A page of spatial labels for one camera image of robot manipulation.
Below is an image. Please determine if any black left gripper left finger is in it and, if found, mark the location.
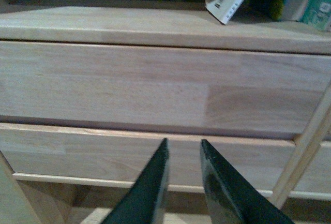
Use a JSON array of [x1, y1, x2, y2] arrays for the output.
[[102, 138, 170, 223]]

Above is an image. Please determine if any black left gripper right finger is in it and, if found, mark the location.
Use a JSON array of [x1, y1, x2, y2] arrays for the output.
[[200, 139, 293, 223]]

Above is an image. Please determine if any right wooden shelf cabinet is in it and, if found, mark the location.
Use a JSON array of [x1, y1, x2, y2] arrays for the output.
[[268, 79, 331, 209]]

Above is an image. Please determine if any wooden shelf cabinet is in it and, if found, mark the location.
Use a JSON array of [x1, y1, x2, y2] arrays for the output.
[[268, 79, 331, 209], [1, 0, 330, 223]]

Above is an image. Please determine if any left wooden shelf cabinet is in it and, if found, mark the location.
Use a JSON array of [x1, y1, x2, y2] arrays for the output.
[[1, 0, 330, 223]]

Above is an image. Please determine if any lower wooden drawer front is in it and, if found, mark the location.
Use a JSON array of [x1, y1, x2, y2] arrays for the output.
[[1, 123, 295, 192]]

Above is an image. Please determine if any wooden drawer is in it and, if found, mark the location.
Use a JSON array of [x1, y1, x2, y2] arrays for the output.
[[1, 42, 330, 133], [1, 123, 295, 192]]

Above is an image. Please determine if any upper wooden drawer front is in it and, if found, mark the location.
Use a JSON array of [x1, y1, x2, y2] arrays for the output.
[[1, 42, 330, 133]]

